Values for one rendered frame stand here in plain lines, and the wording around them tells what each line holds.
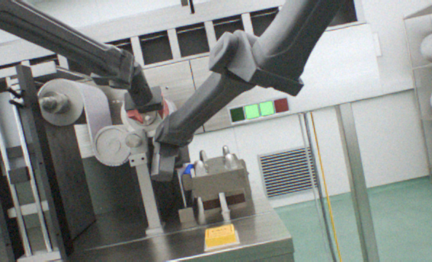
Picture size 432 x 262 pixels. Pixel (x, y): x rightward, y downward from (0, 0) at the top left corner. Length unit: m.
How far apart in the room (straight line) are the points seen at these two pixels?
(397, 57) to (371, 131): 0.85
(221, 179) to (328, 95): 0.64
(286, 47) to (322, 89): 1.01
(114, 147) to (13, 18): 0.58
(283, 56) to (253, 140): 3.31
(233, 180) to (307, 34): 0.66
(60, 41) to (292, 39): 0.40
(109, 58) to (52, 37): 0.15
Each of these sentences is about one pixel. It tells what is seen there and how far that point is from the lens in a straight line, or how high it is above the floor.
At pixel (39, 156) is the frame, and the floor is 1.19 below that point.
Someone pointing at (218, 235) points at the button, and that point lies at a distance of 0.81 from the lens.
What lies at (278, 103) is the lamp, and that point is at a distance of 1.37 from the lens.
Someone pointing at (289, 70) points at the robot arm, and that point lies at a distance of 0.44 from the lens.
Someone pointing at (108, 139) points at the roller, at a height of 1.20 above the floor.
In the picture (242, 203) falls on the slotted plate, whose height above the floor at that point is 0.91.
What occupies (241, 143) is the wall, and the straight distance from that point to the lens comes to 3.71.
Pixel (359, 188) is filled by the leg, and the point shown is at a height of 0.73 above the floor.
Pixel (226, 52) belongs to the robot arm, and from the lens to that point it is 0.50.
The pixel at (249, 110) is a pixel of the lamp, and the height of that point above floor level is 1.19.
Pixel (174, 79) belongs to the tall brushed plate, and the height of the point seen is 1.37.
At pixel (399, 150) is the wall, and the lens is 4.25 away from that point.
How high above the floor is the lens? 1.20
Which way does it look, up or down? 3 degrees down
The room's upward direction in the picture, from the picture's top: 12 degrees counter-clockwise
